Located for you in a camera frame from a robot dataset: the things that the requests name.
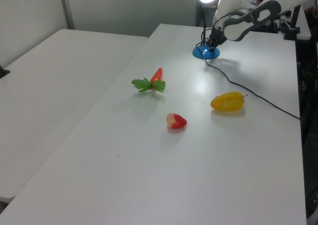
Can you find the black lamp power cable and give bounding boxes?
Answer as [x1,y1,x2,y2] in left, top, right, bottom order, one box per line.
[195,23,301,120]

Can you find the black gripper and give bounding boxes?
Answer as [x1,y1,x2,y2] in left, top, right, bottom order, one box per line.
[207,26,228,53]

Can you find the red toy strawberry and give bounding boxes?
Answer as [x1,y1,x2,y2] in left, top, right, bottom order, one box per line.
[166,112,188,130]

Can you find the yellow toy starfruit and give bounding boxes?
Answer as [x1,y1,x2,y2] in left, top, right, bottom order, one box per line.
[210,91,248,111]

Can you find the orange toy carrot green leaves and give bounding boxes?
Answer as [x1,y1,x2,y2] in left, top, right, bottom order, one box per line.
[131,67,166,93]

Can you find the black pole with clamp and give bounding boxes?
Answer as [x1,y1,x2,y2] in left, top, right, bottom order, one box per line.
[283,4,302,41]

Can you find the grey partition post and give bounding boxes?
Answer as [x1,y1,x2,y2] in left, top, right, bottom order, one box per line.
[58,0,76,30]

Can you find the blue gooseneck desk lamp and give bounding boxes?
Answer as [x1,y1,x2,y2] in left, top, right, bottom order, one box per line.
[192,0,222,60]

